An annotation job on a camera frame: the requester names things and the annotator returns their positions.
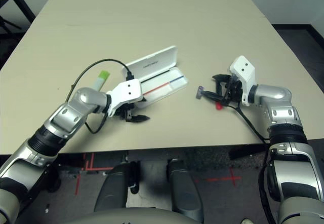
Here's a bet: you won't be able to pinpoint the black tripod stand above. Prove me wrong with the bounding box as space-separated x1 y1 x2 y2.
0 16 23 33

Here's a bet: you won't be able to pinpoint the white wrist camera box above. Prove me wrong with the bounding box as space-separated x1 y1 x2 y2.
105 79 143 118
229 55 257 107

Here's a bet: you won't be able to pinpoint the red and black marker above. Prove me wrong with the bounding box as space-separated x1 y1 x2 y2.
214 79 225 111

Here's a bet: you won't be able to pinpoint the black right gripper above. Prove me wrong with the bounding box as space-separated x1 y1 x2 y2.
202 73 244 105

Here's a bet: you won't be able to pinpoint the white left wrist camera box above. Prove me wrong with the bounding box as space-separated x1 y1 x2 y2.
105 79 143 118

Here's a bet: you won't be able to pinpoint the grey robot torso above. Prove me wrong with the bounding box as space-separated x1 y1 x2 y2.
60 207 200 224

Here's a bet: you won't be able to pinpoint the red floor tape corner lines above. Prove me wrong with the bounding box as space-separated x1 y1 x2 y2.
75 153 114 196

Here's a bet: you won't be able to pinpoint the grey robot leg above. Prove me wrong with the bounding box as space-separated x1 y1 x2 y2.
166 158 205 222
94 161 141 212

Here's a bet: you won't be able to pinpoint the grey robot left leg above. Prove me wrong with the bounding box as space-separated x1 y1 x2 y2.
94 161 141 212

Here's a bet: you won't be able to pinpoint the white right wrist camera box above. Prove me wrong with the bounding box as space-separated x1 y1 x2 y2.
229 55 257 107

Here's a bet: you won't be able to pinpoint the grey robot right leg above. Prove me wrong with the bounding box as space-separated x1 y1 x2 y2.
166 158 205 222

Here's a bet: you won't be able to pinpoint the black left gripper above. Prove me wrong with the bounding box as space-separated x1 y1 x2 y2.
113 96 151 124

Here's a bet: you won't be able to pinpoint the white plastic pencil case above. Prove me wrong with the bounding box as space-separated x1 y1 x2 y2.
122 46 190 109

